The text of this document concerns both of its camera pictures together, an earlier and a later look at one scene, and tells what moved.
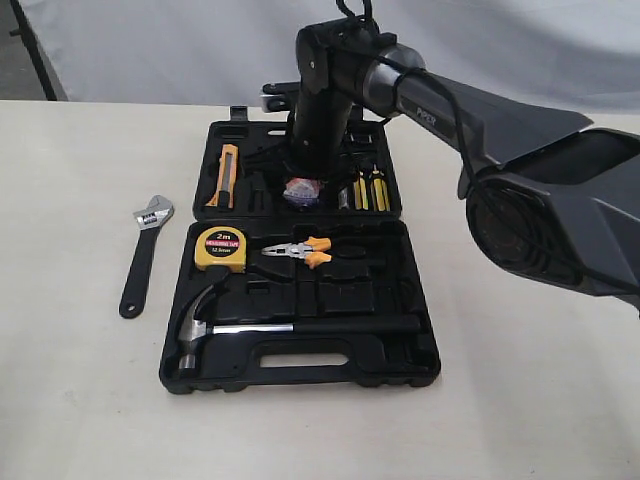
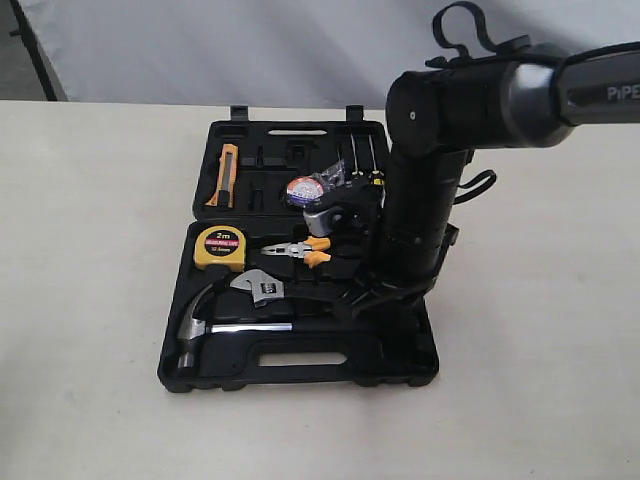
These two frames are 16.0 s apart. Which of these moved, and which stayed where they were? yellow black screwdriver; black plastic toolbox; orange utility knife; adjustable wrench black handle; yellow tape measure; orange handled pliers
Moved: adjustable wrench black handle; yellow black screwdriver
Stayed: orange handled pliers; black plastic toolbox; yellow tape measure; orange utility knife
